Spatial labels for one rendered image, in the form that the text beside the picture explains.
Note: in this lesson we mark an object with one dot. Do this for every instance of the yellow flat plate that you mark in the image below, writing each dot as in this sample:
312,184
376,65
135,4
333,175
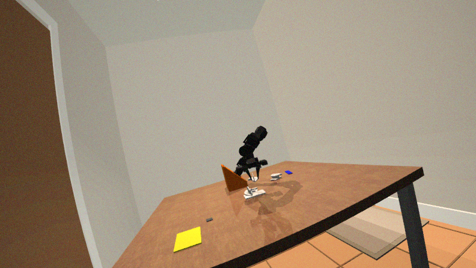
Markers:
187,239

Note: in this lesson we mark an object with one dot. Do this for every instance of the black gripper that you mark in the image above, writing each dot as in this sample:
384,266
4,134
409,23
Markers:
245,168

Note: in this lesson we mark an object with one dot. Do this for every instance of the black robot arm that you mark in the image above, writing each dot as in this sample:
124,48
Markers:
251,143

